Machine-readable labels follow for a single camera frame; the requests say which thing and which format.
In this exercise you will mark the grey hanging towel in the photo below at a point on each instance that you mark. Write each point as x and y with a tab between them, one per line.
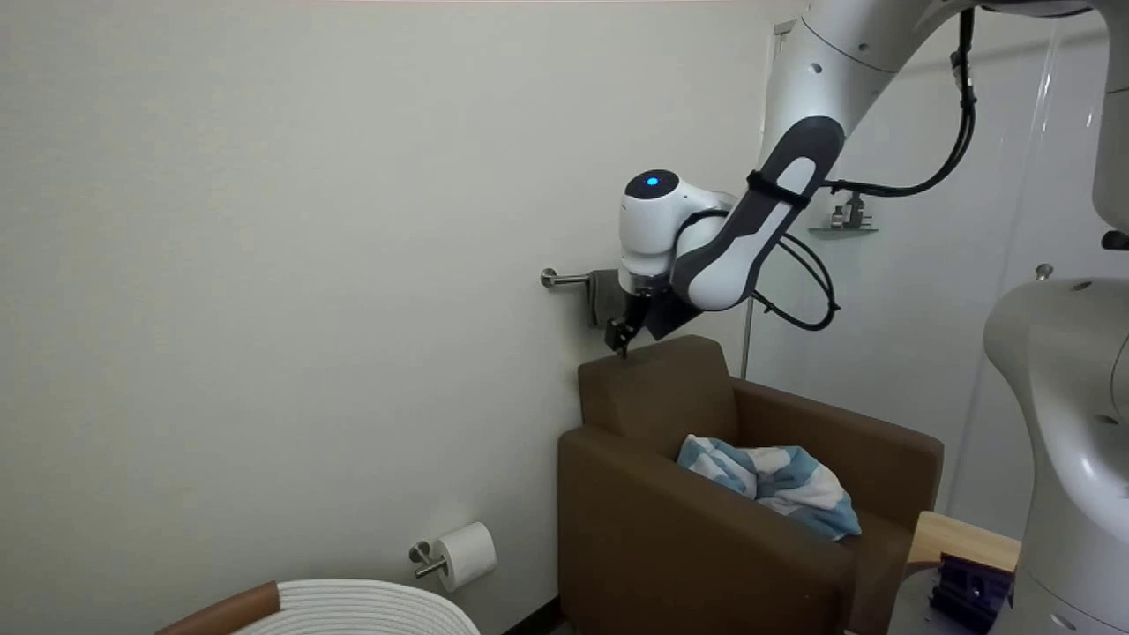
600	297

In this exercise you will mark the glass shower enclosure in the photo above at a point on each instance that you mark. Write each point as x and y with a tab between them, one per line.
903	341

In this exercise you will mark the glass shower shelf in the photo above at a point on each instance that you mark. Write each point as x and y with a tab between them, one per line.
852	231

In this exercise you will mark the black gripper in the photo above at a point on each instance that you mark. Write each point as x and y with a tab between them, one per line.
653	311

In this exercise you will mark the chrome toilet paper holder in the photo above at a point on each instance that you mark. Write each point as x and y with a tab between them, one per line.
424	556

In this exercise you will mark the brown armchair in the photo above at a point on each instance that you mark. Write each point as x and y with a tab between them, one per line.
659	540

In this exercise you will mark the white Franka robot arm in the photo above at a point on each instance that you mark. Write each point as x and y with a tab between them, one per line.
823	56

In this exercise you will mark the blue white striped towel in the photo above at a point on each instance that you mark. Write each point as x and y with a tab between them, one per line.
800	488

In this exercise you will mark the purple bag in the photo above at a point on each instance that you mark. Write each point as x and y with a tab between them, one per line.
972	591

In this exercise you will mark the chrome towel bar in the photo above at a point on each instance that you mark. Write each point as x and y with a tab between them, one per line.
561	281

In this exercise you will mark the light wooden side table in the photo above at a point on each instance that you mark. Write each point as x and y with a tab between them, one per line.
963	537

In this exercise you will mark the white toilet paper roll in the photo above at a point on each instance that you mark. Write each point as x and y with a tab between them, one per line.
471	550

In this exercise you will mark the dark bottle on shelf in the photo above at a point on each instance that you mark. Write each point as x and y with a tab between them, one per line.
849	213

